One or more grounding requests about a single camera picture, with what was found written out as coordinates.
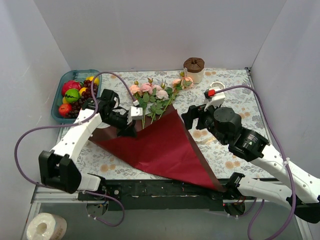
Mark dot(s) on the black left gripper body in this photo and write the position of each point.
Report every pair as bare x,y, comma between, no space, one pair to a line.
126,125

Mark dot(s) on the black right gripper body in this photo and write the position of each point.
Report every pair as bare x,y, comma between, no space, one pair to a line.
193,117

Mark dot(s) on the peach rose stem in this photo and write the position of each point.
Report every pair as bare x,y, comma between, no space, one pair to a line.
169,93

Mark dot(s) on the red wrapping paper sheet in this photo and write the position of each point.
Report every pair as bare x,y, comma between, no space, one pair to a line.
164,148

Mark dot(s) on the pink rose stem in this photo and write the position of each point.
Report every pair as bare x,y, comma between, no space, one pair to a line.
154,105
142,93

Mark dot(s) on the cream printed ribbon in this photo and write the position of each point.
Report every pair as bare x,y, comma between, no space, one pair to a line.
205,141

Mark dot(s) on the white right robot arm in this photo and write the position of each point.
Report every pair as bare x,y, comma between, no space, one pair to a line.
298,188

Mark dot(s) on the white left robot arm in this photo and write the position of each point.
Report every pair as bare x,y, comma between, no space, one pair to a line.
58,168

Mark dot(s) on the white ribbed ceramic vase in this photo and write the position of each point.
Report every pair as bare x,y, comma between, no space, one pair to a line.
213,91

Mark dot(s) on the yellow toy lemon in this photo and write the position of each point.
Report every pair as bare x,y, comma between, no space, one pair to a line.
95,80

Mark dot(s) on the purple toy grapes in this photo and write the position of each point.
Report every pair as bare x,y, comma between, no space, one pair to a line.
85,93

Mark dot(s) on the green toy watermelon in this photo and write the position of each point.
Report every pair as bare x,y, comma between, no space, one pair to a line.
72,95

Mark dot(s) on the teal plastic fruit tray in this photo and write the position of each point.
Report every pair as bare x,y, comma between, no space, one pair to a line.
77,75

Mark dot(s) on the red toy dragon fruit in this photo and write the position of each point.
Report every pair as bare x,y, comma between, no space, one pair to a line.
71,84

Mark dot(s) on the red toy apple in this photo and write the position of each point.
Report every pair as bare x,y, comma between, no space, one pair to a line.
64,109

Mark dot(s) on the brown topped white jar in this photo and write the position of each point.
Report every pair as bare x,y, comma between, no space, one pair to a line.
193,68

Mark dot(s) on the white tissue paper roll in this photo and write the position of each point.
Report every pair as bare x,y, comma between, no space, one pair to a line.
46,226

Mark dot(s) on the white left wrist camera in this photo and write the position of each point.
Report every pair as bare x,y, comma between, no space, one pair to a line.
134,114

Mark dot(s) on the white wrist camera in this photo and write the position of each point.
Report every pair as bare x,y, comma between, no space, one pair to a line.
134,114
209,102

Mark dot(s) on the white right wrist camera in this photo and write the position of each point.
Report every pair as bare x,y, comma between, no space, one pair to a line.
209,102

